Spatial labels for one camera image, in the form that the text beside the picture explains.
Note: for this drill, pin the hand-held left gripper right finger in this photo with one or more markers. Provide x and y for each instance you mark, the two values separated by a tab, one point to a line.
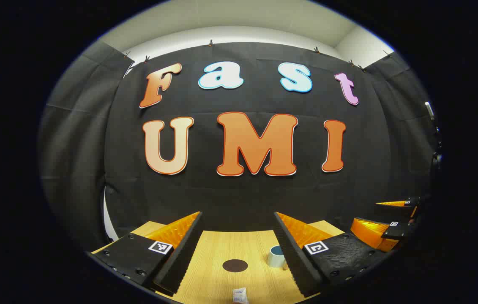
293	257

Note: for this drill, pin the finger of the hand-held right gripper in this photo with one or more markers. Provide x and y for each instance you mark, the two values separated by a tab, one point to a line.
412	201
397	230

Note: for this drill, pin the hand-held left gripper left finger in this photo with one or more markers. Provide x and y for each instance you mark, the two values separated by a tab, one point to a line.
179	257

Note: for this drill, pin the pale blue cup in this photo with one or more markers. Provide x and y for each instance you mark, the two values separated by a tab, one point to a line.
274	257

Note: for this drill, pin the dark round coaster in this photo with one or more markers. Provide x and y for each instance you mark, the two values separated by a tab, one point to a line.
235	265

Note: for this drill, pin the white toothpaste tube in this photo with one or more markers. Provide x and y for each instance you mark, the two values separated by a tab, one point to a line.
240	295

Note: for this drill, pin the wooden desktop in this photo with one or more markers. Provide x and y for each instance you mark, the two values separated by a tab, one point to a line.
215	253

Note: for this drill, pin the black backdrop cloth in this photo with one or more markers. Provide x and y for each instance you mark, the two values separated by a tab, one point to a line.
243	198

